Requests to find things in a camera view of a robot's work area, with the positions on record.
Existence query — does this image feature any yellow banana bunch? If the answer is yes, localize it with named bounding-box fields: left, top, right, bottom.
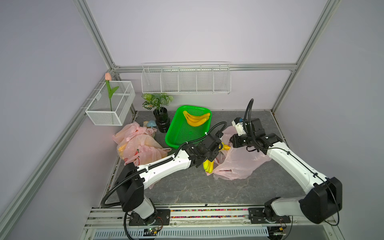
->
left=203, top=144, right=230, bottom=174

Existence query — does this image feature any black ceramic vase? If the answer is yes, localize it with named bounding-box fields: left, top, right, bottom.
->
left=153, top=107, right=171, bottom=133

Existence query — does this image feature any pink peach printed bag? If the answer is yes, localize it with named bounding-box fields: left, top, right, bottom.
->
left=123, top=143, right=172, bottom=190

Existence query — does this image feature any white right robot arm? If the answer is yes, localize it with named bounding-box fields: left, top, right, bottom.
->
left=230, top=118, right=343, bottom=224

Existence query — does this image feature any black corrugated cable conduit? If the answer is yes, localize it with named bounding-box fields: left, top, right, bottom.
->
left=99, top=121, right=228, bottom=209

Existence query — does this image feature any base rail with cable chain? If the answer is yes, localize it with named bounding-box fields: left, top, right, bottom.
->
left=80, top=204, right=343, bottom=240

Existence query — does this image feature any white wire wall basket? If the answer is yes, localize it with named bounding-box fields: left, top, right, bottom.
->
left=85, top=81, right=136, bottom=126

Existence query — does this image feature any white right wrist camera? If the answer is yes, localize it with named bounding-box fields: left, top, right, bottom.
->
left=232, top=118, right=246, bottom=136

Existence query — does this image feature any orange banana bunch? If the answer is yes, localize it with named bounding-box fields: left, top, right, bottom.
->
left=183, top=111, right=211, bottom=127

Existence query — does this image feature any green plastic basket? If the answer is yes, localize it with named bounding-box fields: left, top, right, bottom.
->
left=165, top=105, right=212, bottom=149

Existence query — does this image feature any plain pink plastic bag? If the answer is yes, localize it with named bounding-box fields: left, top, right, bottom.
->
left=206, top=126, right=271, bottom=180

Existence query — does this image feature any green variegated artificial plant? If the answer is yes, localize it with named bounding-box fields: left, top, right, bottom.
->
left=142, top=93, right=174, bottom=115

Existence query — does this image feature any artificial pink tulip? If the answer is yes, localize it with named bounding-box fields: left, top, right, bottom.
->
left=105, top=73, right=119, bottom=111

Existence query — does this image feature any white wire wall shelf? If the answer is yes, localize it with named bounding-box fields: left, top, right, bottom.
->
left=141, top=62, right=232, bottom=94

